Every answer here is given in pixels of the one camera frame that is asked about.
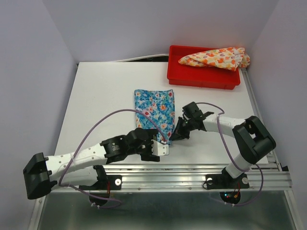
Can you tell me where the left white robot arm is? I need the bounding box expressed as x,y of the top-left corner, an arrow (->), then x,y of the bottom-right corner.
23,128 -> 169,200

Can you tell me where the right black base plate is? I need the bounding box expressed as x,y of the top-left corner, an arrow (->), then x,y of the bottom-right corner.
202,173 -> 249,190

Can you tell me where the aluminium rail frame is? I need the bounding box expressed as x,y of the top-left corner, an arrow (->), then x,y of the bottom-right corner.
29,62 -> 303,230

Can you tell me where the white cable strip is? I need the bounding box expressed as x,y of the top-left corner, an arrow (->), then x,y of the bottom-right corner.
114,54 -> 169,62

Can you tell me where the red plastic tray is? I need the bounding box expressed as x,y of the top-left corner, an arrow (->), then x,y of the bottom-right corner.
167,45 -> 240,90

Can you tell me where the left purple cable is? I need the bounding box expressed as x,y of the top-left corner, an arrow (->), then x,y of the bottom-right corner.
58,109 -> 168,209

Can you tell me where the orange floral skirt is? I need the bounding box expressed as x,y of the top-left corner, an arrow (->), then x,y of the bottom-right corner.
178,47 -> 250,71

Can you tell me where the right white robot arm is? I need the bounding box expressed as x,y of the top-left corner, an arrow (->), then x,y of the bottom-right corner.
169,102 -> 276,190

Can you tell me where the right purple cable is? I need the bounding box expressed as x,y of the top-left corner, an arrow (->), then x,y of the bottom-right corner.
196,102 -> 264,208

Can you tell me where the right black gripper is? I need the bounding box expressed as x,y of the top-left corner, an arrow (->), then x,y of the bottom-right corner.
168,116 -> 195,141

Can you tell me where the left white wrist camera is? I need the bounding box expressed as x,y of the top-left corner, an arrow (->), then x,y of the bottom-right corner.
152,140 -> 169,157

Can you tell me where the purple cable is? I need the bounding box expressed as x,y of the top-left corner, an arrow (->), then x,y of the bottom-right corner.
58,109 -> 168,209
196,102 -> 264,208

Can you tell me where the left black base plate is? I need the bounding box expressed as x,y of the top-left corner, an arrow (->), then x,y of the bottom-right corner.
83,174 -> 122,191

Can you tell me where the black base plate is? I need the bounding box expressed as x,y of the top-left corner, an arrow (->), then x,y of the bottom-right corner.
202,173 -> 249,190
83,174 -> 122,191

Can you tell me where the blue floral skirt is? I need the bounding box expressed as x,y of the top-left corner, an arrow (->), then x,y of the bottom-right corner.
134,89 -> 175,145

